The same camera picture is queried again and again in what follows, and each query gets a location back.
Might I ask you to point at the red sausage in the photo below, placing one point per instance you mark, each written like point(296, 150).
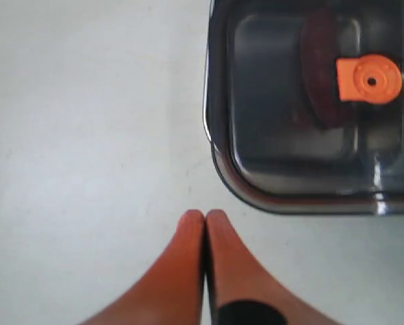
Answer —
point(319, 50)

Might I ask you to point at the transparent lunchbox lid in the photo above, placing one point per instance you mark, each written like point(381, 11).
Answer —
point(266, 144)

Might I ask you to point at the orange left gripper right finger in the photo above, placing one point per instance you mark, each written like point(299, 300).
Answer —
point(241, 290)

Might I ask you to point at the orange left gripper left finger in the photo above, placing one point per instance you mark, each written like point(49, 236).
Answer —
point(171, 291)

